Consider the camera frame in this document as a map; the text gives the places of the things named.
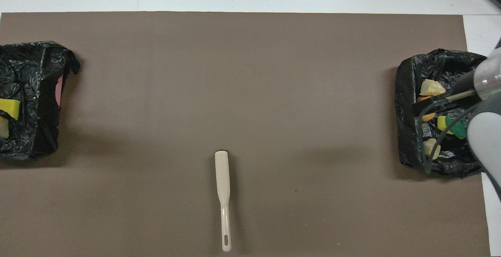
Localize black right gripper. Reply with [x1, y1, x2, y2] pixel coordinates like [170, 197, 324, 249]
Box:
[412, 70, 479, 116]

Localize brown bread roll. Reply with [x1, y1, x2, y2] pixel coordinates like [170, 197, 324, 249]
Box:
[417, 96, 436, 123]

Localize yellow sponge green backed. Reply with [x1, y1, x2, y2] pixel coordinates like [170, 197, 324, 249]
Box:
[437, 115, 468, 139]

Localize beige brush black bristles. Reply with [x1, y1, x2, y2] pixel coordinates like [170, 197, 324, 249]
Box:
[214, 150, 232, 252]

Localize yellow sponge piece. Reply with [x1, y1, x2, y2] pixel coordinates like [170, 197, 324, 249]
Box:
[0, 98, 21, 121]

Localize black bag lined bin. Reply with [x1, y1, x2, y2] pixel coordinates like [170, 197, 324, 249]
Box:
[395, 49, 490, 178]

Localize black bag bin pink patch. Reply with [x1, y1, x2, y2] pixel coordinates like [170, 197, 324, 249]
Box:
[0, 41, 81, 160]

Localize brown table mat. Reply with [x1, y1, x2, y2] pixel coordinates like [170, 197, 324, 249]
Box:
[0, 12, 492, 257]

